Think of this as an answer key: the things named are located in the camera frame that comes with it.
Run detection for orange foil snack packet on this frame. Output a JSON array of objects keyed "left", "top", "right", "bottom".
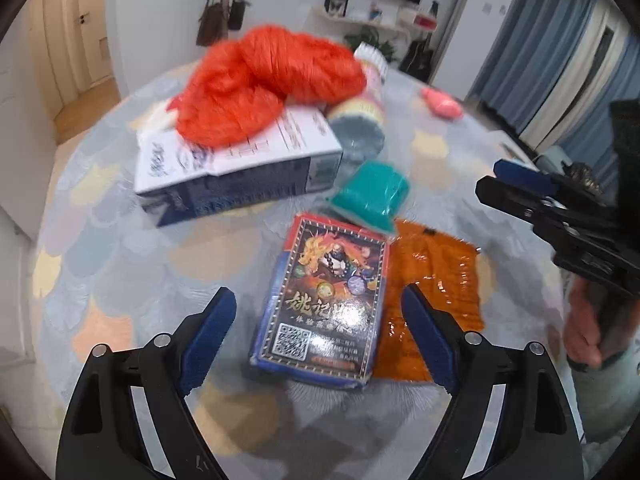
[{"left": 372, "top": 219, "right": 485, "bottom": 382}]

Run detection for potted green plant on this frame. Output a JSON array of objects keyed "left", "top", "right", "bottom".
[{"left": 343, "top": 26, "right": 398, "bottom": 63}]

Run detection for brown hanging handbag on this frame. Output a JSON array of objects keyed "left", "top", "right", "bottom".
[{"left": 196, "top": 0, "right": 226, "bottom": 47}]

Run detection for butterfly picture frame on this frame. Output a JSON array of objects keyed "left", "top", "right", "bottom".
[{"left": 323, "top": 0, "right": 348, "bottom": 18}]

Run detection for colourful card game box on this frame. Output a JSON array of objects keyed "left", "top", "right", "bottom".
[{"left": 250, "top": 212, "right": 388, "bottom": 389}]

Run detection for teal sofa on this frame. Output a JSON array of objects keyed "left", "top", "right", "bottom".
[{"left": 534, "top": 145, "right": 574, "bottom": 179}]

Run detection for blue white curtains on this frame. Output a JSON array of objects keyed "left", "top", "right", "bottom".
[{"left": 473, "top": 0, "right": 639, "bottom": 185}]

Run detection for black gold bag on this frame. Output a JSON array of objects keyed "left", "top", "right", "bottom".
[{"left": 562, "top": 162, "right": 603, "bottom": 196}]

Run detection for pink wet wipes canister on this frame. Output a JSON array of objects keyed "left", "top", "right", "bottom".
[{"left": 326, "top": 42, "right": 388, "bottom": 166}]

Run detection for pink soft packet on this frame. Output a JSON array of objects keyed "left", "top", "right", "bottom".
[{"left": 421, "top": 87, "right": 464, "bottom": 120}]

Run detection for white floating wall shelf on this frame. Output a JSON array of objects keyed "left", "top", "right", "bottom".
[{"left": 311, "top": 6, "right": 409, "bottom": 32}]

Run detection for patterned grey tablecloth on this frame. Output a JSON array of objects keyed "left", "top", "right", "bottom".
[{"left": 32, "top": 67, "right": 565, "bottom": 479}]

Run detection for small figurine on shelf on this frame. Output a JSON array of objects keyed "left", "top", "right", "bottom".
[{"left": 369, "top": 2, "right": 383, "bottom": 22}]

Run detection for person's right hand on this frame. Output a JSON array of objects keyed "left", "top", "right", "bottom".
[{"left": 563, "top": 276, "right": 639, "bottom": 370}]

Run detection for teal plastic cup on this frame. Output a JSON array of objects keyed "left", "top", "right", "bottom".
[{"left": 328, "top": 160, "right": 410, "bottom": 236}]

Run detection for black hanging bag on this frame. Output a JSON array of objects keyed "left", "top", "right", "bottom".
[{"left": 228, "top": 0, "right": 250, "bottom": 32}]

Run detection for white red wall box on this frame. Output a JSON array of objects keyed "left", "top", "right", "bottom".
[{"left": 397, "top": 8, "right": 437, "bottom": 32}]

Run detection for dark blue carton box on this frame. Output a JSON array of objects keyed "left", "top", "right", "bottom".
[{"left": 134, "top": 106, "right": 343, "bottom": 226}]

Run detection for red plastic bag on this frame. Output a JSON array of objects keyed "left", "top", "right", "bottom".
[{"left": 170, "top": 25, "right": 367, "bottom": 148}]

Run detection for black acoustic guitar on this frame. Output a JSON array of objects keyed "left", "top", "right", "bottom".
[{"left": 399, "top": 34, "right": 434, "bottom": 82}]

